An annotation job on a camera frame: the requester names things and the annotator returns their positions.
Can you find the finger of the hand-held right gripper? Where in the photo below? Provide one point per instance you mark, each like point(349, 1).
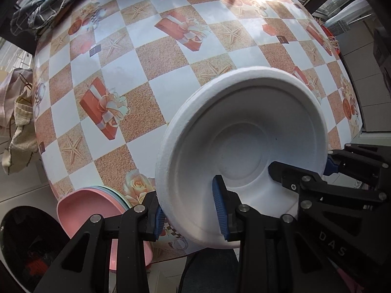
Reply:
point(329, 165)
point(293, 174)

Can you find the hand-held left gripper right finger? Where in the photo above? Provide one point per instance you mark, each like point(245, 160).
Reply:
point(220, 207)

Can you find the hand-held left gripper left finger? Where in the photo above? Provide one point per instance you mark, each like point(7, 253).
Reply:
point(158, 219)

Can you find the white foam bowl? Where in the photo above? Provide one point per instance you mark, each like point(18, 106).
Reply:
point(238, 134)

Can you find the pink square plate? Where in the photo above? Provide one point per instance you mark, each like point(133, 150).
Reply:
point(82, 207)

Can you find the blue plate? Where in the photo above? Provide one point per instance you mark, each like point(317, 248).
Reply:
point(120, 200)

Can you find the green plate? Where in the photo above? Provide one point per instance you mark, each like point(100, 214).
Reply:
point(114, 190)

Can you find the black box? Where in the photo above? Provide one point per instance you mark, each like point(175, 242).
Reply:
point(381, 52)

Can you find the pile of toothpicks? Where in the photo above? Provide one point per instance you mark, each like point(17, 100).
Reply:
point(331, 39)

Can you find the red plastic basket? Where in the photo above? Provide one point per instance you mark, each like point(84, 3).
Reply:
point(331, 36)

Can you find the black round stool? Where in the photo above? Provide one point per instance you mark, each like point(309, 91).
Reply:
point(24, 244)

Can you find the printed checkered tablecloth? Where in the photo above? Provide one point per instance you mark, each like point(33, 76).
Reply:
point(152, 64)

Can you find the beige towel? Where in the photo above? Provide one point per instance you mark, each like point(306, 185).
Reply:
point(21, 134)

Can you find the pale pink cloth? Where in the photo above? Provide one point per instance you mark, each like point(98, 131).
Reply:
point(9, 91)

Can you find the grey checkered cloth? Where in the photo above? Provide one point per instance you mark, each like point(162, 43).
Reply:
point(45, 9)

